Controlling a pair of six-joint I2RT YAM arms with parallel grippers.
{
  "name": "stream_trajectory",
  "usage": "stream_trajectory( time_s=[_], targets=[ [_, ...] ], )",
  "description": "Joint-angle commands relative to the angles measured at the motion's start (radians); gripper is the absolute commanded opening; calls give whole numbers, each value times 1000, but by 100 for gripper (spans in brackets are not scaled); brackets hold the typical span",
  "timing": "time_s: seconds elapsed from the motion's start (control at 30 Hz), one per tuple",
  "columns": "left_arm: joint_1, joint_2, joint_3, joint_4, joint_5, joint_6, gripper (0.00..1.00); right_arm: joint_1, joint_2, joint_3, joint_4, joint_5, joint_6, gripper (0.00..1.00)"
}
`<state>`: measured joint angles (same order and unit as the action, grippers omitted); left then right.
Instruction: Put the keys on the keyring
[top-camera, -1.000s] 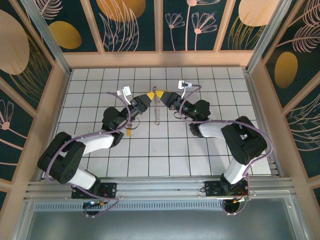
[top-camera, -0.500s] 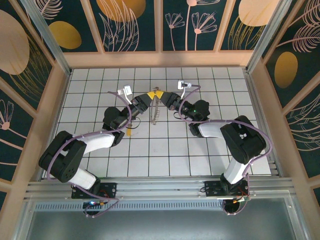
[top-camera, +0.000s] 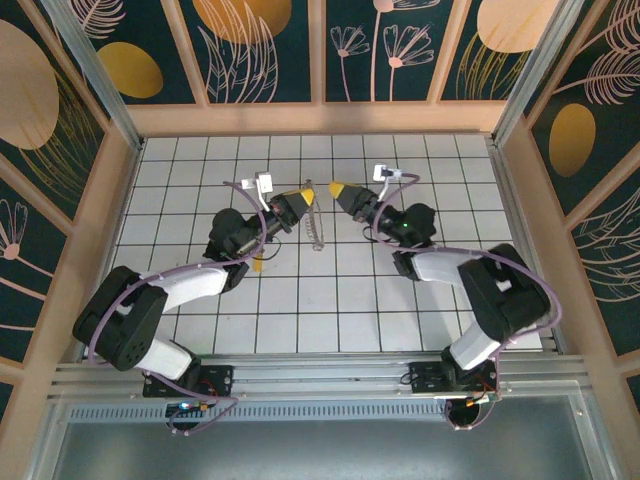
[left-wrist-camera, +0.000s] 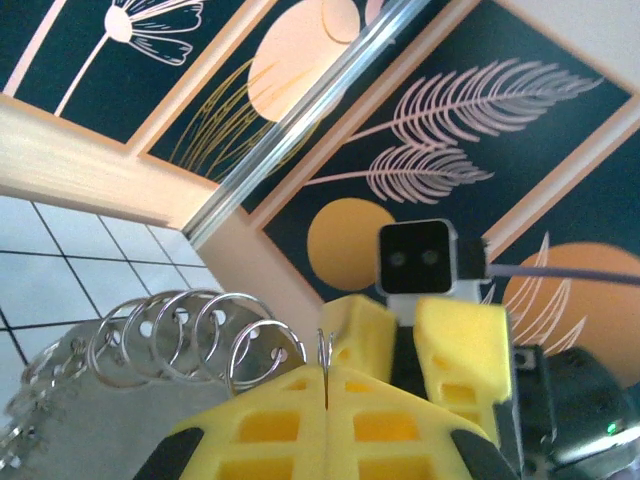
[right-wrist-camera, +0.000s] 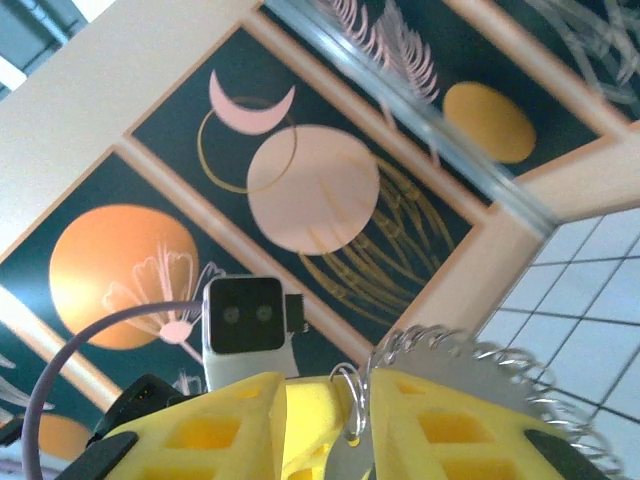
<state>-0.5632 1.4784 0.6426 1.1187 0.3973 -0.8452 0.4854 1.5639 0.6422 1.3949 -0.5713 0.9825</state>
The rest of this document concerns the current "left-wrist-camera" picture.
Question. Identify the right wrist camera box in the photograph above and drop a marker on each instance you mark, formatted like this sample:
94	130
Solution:
417	257

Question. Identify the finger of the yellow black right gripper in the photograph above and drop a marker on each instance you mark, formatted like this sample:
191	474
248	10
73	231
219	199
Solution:
465	345
362	330

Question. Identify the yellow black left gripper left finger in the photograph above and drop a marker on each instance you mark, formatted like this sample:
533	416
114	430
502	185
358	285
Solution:
260	430

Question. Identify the aluminium corner post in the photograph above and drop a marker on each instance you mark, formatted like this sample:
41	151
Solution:
310	110

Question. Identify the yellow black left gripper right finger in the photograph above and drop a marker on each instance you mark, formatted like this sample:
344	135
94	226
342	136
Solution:
390	430

